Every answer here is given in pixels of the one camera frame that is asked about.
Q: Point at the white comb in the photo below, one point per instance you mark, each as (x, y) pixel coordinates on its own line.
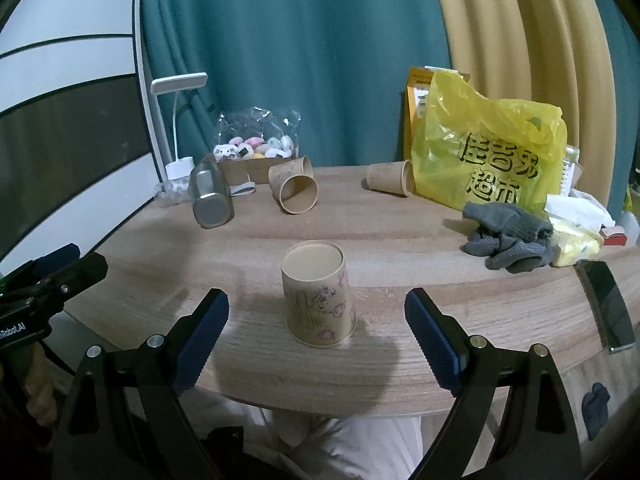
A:
(570, 170)

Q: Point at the black smartphone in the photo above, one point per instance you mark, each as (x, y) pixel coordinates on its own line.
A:
(605, 305)

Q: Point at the person's white pants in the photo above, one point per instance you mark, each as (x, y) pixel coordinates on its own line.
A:
(340, 447)

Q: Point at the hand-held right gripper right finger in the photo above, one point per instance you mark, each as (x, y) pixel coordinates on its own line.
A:
(432, 340)

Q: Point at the stainless steel bottle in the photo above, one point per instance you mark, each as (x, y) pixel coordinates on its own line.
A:
(210, 195)

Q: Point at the white desk lamp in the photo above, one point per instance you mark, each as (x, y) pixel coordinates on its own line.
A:
(172, 125)

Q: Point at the beige curtain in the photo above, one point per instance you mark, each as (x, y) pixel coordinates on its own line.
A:
(530, 35)

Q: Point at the brown cardboard box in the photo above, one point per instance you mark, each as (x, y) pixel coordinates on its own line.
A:
(252, 169)

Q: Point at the grey knit gloves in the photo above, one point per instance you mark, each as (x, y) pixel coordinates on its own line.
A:
(510, 237)

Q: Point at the yellow plastic bag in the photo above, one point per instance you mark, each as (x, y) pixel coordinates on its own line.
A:
(485, 150)

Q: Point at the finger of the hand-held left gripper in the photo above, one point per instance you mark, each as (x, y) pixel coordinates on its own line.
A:
(57, 252)
(75, 272)

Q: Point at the crumpled white tissue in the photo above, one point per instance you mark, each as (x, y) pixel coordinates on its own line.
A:
(575, 207)

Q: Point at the person's left hand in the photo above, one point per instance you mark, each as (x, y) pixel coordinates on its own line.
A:
(42, 395)

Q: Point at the teal curtain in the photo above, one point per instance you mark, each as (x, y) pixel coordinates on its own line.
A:
(320, 50)

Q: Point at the orange paper package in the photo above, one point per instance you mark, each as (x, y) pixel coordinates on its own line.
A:
(417, 97)

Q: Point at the yellow tissue packet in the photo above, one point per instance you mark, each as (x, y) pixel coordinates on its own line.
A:
(580, 245)

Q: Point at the dark sock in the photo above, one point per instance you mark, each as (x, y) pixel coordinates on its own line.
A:
(596, 410)

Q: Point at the clear bag of plush toys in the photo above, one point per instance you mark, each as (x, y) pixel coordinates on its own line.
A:
(257, 135)

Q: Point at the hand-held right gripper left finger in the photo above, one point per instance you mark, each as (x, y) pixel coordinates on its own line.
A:
(202, 340)

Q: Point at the plain brown paper cup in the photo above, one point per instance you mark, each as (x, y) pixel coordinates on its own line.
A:
(299, 195)
(287, 166)
(387, 177)

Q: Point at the printed brown paper cup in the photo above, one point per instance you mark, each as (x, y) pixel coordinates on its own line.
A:
(317, 300)

